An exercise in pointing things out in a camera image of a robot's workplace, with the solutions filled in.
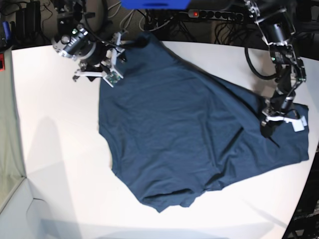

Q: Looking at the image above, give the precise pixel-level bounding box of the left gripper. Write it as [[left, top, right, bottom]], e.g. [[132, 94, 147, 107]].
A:
[[260, 98, 303, 137]]

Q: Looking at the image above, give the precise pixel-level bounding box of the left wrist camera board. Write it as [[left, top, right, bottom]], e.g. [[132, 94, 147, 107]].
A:
[[292, 116, 308, 132]]

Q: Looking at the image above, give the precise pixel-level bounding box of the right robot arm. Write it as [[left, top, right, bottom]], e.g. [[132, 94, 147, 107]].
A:
[[51, 0, 126, 87]]

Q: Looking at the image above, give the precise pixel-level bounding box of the black power strip red light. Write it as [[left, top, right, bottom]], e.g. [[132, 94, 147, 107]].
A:
[[187, 9, 244, 22]]

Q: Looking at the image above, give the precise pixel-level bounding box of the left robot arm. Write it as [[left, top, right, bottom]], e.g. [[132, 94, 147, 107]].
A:
[[245, 0, 307, 138]]

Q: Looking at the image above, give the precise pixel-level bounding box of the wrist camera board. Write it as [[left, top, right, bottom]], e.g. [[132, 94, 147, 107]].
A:
[[102, 72, 123, 88], [292, 116, 308, 132]]

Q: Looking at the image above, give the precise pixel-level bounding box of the dark blue t-shirt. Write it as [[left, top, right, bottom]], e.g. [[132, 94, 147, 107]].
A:
[[99, 33, 309, 212]]

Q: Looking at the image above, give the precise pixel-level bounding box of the blue cylinder at left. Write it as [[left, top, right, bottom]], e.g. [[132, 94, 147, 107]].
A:
[[2, 21, 11, 41]]

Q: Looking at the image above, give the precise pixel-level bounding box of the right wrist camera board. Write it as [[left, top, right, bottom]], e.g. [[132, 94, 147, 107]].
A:
[[102, 72, 123, 88]]

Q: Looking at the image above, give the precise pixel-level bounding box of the red box at left edge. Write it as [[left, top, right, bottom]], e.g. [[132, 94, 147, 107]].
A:
[[0, 53, 5, 71]]

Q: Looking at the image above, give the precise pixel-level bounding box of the blue overhead box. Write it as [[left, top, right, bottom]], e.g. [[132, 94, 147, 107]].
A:
[[121, 0, 191, 9]]

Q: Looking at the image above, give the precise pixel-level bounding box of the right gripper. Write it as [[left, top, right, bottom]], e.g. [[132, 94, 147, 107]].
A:
[[73, 31, 126, 82]]

